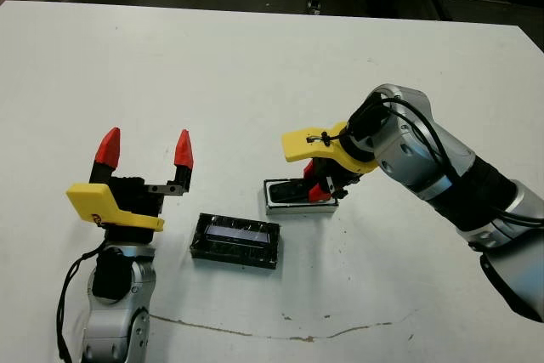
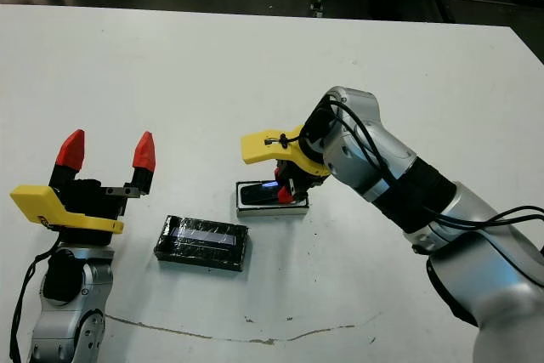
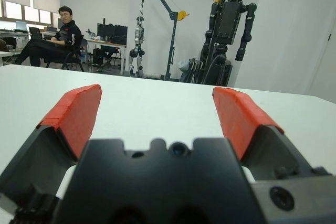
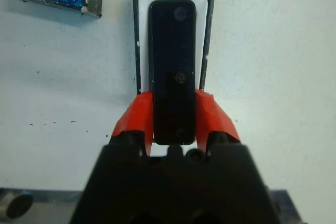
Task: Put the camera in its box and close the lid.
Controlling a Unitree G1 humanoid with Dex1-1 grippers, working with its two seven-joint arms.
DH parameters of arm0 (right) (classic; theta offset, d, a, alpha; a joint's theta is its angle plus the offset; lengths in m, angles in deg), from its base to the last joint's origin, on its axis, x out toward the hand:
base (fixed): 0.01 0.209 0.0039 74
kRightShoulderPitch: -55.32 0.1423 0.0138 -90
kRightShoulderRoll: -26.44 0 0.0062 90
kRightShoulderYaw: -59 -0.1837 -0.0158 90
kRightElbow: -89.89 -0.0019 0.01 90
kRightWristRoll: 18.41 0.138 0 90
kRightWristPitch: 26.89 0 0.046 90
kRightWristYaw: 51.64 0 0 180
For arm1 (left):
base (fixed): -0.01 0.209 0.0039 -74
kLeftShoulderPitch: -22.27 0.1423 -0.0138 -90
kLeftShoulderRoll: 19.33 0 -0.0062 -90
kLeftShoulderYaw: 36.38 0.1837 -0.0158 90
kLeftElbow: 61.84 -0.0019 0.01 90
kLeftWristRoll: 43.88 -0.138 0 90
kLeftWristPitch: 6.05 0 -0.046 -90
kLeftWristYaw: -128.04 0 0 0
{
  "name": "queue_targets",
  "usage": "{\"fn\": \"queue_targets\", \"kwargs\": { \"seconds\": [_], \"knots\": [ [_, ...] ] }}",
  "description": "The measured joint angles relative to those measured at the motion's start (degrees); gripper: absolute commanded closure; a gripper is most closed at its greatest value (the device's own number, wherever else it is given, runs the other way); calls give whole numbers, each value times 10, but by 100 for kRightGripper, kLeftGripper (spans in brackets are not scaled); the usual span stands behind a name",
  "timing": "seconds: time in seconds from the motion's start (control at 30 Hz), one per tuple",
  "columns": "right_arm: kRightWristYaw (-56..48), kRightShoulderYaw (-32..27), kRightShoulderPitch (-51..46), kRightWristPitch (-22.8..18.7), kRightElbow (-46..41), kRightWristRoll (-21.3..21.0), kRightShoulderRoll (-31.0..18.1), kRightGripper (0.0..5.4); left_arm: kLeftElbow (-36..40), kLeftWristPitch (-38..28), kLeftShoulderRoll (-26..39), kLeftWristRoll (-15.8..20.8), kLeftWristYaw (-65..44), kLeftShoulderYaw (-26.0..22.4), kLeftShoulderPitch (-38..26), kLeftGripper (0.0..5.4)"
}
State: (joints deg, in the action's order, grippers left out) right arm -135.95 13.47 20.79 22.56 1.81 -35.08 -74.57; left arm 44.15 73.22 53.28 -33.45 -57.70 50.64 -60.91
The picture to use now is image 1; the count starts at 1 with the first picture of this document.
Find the black camera box lid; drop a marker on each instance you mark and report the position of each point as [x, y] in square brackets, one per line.
[234, 254]

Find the camera box base, white insert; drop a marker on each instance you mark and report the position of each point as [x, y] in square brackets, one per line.
[297, 209]

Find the black right gripper, yellow mount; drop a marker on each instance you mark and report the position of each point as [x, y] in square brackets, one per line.
[297, 148]

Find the black left gripper, yellow mount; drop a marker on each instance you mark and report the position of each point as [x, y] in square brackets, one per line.
[136, 203]

